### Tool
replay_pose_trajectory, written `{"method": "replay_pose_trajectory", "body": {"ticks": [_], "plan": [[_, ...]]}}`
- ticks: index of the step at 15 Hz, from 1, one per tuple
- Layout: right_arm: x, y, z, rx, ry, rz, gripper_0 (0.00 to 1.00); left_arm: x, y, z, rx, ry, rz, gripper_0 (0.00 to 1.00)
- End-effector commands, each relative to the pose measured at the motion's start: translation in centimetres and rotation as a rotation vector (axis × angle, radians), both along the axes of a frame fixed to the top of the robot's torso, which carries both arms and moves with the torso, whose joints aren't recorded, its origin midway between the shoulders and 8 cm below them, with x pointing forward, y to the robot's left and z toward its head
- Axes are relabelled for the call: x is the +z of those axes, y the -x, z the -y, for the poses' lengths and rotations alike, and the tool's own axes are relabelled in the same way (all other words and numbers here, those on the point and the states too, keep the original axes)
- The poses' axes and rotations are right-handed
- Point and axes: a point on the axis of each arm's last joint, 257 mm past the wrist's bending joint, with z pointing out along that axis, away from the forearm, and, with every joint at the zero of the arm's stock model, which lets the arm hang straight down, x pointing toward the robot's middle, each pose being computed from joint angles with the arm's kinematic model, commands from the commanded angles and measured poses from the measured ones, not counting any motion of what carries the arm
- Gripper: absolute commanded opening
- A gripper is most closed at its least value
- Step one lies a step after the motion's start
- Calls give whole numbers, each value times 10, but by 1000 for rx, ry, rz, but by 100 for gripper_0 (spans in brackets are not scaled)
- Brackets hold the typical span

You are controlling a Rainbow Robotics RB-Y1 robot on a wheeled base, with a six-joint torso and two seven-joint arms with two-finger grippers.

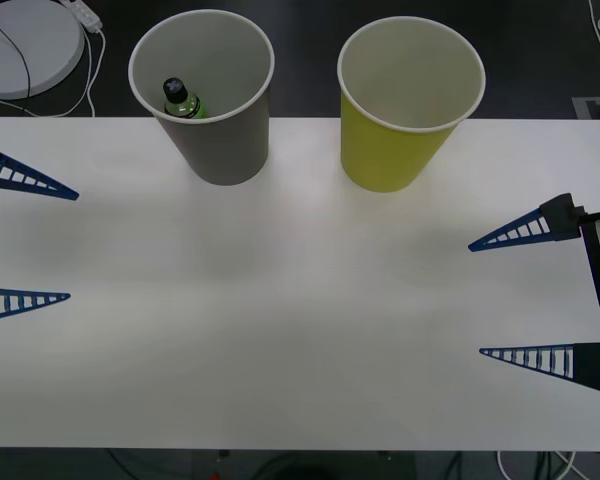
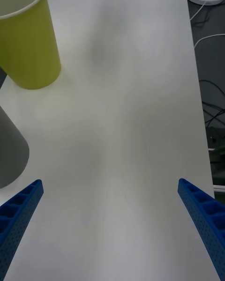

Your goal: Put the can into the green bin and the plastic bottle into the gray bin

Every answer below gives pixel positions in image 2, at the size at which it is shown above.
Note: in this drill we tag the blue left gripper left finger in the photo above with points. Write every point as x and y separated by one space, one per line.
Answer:
16 222

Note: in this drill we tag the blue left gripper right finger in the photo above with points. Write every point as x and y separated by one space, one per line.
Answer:
206 222

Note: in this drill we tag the grey plastic bin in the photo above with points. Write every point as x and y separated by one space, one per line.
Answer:
11 157

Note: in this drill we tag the yellow-green plastic bin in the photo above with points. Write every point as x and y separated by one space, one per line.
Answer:
30 51

